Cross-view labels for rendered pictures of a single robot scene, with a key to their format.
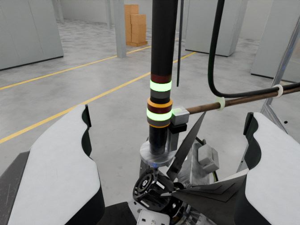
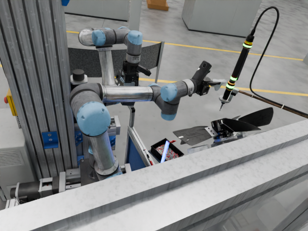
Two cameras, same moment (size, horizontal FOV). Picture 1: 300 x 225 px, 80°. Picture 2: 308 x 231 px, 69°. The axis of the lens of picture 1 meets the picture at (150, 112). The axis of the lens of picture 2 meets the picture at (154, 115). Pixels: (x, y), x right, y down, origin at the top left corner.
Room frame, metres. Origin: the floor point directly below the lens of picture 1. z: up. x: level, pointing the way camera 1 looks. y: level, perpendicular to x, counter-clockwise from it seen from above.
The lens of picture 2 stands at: (-0.86, -0.56, 2.17)
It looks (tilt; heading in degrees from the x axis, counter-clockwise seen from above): 38 degrees down; 45
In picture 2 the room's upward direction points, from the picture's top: 11 degrees clockwise
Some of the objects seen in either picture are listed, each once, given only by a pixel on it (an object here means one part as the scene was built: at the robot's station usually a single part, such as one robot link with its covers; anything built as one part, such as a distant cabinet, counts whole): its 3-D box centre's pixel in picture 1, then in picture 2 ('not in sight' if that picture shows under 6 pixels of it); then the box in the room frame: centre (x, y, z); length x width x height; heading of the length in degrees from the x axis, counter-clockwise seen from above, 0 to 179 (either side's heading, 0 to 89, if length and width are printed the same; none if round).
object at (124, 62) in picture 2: not in sight; (130, 70); (-0.19, 0.34, 1.57); 0.09 x 0.08 x 0.12; 167
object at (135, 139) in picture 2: not in sight; (151, 167); (-0.06, 0.16, 0.82); 0.90 x 0.04 x 0.08; 77
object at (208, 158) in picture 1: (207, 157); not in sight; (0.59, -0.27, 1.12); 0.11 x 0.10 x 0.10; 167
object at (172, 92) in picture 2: not in sight; (173, 91); (-0.19, 0.00, 1.64); 0.11 x 0.08 x 0.09; 177
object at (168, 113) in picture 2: not in sight; (167, 106); (-0.19, 0.02, 1.54); 0.11 x 0.08 x 0.11; 81
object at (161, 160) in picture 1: (162, 134); (228, 94); (0.28, -0.03, 1.50); 0.09 x 0.07 x 0.10; 112
